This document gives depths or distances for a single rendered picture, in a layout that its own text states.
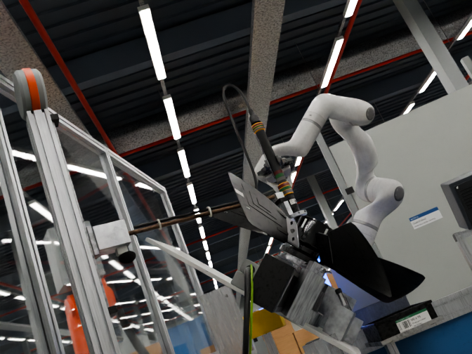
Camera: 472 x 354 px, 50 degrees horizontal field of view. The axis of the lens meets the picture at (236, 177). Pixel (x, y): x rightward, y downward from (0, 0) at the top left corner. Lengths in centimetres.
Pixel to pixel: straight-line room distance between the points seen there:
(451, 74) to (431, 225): 538
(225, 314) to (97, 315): 38
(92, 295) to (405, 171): 264
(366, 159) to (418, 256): 140
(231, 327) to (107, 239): 44
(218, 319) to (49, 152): 69
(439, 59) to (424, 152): 521
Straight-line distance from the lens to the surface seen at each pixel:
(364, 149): 223
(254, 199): 142
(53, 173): 149
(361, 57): 1127
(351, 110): 211
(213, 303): 154
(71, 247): 143
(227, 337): 153
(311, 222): 155
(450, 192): 208
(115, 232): 145
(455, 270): 356
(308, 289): 129
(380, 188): 229
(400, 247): 351
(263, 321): 201
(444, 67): 875
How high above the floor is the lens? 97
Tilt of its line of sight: 18 degrees up
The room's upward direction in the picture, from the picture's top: 22 degrees counter-clockwise
